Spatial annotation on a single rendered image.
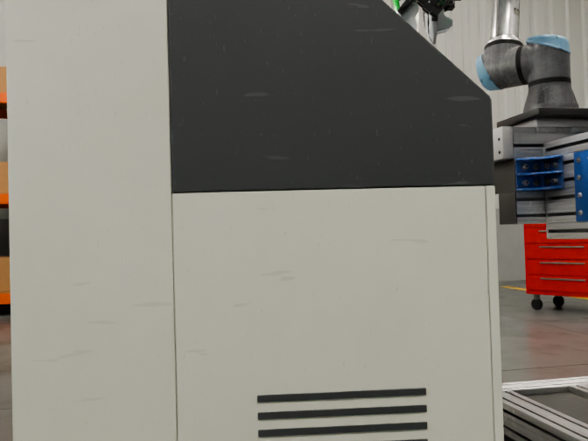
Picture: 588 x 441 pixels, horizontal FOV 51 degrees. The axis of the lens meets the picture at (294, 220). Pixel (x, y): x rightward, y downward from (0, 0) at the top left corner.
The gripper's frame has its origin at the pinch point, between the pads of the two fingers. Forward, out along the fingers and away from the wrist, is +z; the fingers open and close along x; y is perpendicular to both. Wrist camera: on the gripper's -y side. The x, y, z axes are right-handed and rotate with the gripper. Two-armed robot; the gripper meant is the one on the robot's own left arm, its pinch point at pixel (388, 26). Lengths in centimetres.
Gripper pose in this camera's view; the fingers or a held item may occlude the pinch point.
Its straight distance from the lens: 155.8
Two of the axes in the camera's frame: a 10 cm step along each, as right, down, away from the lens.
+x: 1.6, -2.0, 9.7
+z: -6.3, 7.3, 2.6
